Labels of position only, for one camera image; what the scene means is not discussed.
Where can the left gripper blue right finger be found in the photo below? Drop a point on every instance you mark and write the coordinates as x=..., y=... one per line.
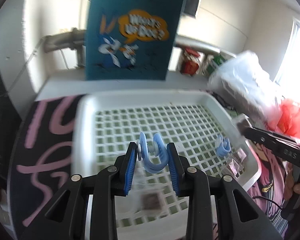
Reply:
x=174, y=165

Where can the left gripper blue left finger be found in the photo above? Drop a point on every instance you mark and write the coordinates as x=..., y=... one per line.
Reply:
x=129, y=166

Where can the blue clip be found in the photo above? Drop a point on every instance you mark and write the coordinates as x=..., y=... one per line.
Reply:
x=222, y=145
x=156, y=148

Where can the tea packet brown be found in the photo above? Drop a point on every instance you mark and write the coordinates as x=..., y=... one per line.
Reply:
x=150, y=201

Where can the person right hand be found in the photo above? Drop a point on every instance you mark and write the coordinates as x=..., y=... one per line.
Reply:
x=290, y=187

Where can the red plastic bag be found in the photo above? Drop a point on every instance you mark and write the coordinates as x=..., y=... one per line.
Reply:
x=286, y=118

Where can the white perforated plastic tray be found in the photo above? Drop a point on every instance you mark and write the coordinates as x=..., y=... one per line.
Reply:
x=106, y=122

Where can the clear plastic bag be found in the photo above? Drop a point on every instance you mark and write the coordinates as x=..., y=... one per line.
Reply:
x=242, y=82

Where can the red jar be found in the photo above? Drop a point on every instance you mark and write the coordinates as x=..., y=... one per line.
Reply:
x=191, y=61

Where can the teal Bugs Bunny tote bag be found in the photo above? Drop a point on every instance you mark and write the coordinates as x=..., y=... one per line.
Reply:
x=131, y=39

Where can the black speaker box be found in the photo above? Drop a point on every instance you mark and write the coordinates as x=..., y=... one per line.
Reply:
x=9, y=124

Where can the metal bed rail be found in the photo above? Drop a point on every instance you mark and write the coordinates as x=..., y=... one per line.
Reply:
x=73, y=40

